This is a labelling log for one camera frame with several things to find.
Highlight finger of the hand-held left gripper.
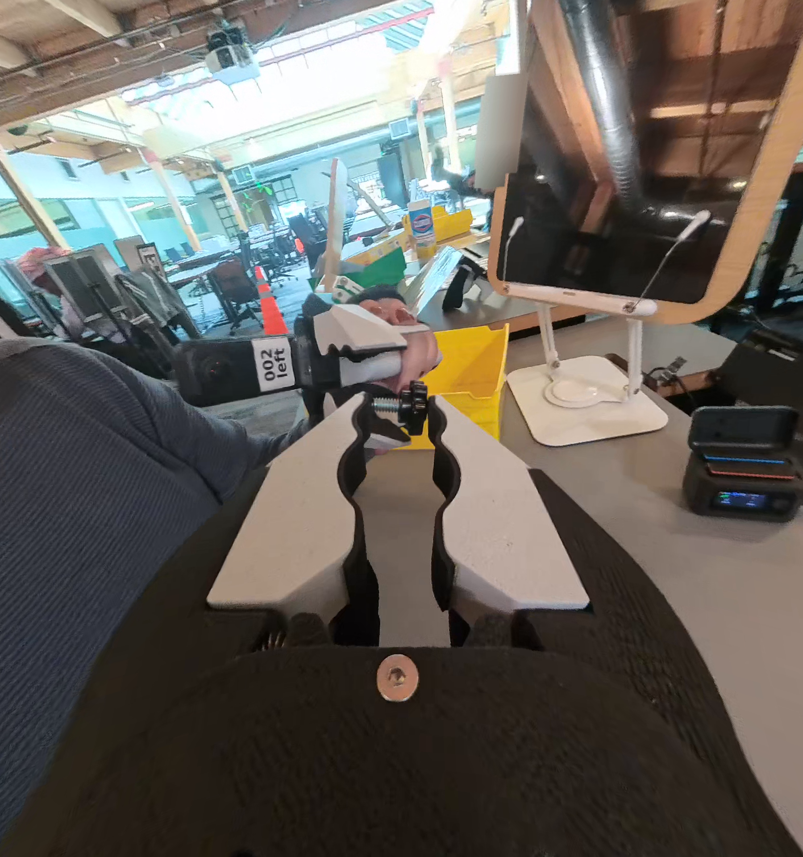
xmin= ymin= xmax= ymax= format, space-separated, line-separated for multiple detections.
xmin=311 ymin=303 xmax=432 ymax=357
xmin=334 ymin=351 xmax=404 ymax=389

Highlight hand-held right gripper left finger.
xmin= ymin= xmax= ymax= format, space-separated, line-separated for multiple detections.
xmin=206 ymin=391 xmax=382 ymax=647

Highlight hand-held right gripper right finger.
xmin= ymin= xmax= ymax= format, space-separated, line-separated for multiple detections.
xmin=430 ymin=395 xmax=591 ymax=644

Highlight black knob screw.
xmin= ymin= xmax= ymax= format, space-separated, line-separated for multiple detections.
xmin=372 ymin=380 xmax=430 ymax=436

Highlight person's left forearm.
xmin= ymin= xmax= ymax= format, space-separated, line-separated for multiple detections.
xmin=0 ymin=337 xmax=312 ymax=857

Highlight person's left hand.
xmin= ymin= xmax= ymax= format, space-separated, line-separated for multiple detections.
xmin=358 ymin=295 xmax=444 ymax=397

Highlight green plastic bin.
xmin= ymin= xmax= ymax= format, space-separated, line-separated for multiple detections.
xmin=314 ymin=251 xmax=409 ymax=295

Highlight yellow plastic bin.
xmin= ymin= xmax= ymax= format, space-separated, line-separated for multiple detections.
xmin=401 ymin=323 xmax=511 ymax=451

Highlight wipes canister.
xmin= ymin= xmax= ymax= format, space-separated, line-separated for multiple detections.
xmin=407 ymin=197 xmax=437 ymax=258

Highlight white tablet stand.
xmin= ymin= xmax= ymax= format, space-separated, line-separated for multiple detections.
xmin=497 ymin=211 xmax=711 ymax=448

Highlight black battery charging case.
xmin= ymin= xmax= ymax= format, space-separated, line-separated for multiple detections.
xmin=682 ymin=405 xmax=803 ymax=523

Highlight white board panel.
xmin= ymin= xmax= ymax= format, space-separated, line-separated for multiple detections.
xmin=475 ymin=70 xmax=529 ymax=188

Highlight wood-framed tablet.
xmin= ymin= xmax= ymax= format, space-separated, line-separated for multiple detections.
xmin=487 ymin=0 xmax=803 ymax=327

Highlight ceiling projector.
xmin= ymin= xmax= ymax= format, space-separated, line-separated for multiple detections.
xmin=204 ymin=27 xmax=263 ymax=76

